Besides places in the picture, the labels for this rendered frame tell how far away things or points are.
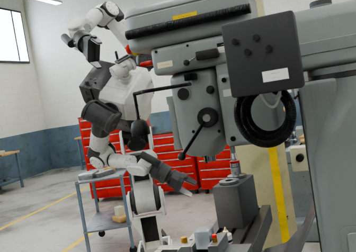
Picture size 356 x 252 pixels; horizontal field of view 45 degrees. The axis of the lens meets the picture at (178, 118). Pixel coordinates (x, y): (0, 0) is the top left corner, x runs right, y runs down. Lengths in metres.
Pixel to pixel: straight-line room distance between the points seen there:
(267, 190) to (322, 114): 2.08
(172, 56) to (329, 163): 0.64
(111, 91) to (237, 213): 0.80
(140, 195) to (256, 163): 1.35
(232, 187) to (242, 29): 0.85
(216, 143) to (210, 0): 0.50
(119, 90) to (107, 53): 10.01
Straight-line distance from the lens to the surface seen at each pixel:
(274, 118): 1.46
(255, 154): 3.38
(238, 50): 1.22
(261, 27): 1.21
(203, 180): 6.53
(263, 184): 3.42
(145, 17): 1.57
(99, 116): 1.93
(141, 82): 2.06
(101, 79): 2.10
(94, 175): 4.65
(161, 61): 1.55
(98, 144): 2.06
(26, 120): 12.63
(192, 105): 1.54
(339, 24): 1.46
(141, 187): 2.29
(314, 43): 1.45
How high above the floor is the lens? 1.55
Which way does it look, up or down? 3 degrees down
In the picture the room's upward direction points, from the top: 9 degrees counter-clockwise
